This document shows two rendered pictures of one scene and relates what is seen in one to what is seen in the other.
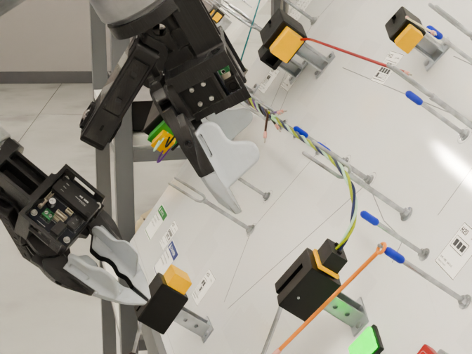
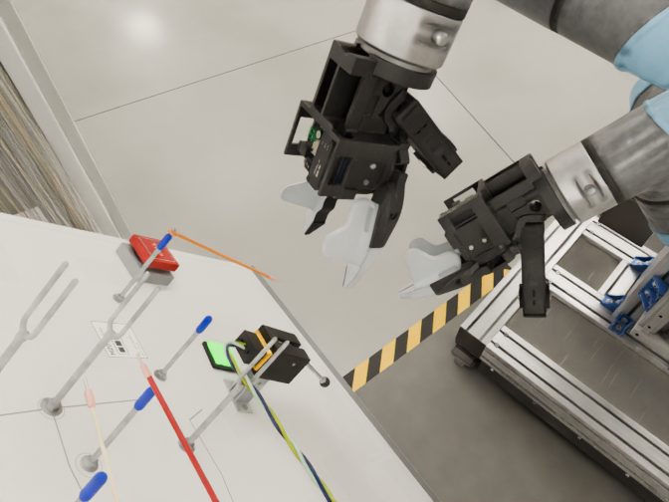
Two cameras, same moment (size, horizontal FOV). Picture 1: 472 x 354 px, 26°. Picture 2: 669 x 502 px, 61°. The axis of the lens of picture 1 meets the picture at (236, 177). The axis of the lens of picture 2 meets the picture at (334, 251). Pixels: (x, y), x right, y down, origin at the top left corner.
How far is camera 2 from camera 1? 128 cm
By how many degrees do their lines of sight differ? 105
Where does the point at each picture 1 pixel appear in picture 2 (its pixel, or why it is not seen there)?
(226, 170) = (310, 194)
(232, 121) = (340, 242)
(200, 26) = (330, 82)
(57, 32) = not seen: outside the picture
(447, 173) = (124, 436)
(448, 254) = (131, 348)
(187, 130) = not seen: hidden behind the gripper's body
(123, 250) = (422, 261)
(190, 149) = not seen: hidden behind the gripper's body
